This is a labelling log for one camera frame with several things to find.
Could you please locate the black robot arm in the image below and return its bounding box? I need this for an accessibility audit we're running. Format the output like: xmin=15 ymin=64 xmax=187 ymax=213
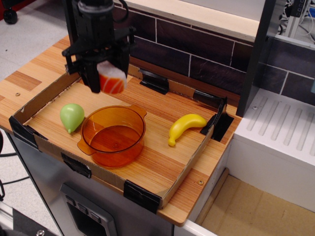
xmin=62 ymin=0 xmax=136 ymax=94

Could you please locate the green toy pear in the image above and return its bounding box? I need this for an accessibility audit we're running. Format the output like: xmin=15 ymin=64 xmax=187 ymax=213
xmin=60 ymin=103 xmax=85 ymax=134

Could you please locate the orange transparent plastic pot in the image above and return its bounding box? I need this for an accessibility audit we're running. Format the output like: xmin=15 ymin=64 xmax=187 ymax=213
xmin=77 ymin=105 xmax=147 ymax=168

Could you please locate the yellow toy banana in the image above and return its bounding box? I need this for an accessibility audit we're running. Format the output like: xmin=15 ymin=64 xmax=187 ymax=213
xmin=168 ymin=114 xmax=207 ymax=147

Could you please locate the black caster wheel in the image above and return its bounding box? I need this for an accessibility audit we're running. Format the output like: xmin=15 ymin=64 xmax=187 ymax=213
xmin=3 ymin=8 xmax=18 ymax=25

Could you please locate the grey toy oven front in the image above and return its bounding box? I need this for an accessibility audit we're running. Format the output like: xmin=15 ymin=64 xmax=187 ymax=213
xmin=7 ymin=134 xmax=174 ymax=236

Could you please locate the black vertical post right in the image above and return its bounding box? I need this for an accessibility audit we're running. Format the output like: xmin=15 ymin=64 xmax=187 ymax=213
xmin=236 ymin=0 xmax=282 ymax=117

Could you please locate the salmon sushi toy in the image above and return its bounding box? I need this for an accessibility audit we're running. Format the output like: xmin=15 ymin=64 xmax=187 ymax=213
xmin=96 ymin=61 xmax=127 ymax=94

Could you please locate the cardboard fence with black tape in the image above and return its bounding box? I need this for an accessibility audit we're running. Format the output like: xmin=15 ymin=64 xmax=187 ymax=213
xmin=8 ymin=48 xmax=235 ymax=214

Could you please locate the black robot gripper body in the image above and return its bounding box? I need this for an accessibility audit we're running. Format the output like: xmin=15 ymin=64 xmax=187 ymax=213
xmin=62 ymin=7 xmax=136 ymax=74

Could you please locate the white toy sink drainboard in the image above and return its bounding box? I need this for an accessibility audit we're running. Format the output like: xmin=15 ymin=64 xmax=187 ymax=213
xmin=227 ymin=89 xmax=315 ymax=211

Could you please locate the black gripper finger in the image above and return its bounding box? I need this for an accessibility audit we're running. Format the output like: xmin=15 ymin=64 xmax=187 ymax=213
xmin=80 ymin=58 xmax=100 ymax=93
xmin=110 ymin=46 xmax=130 ymax=75

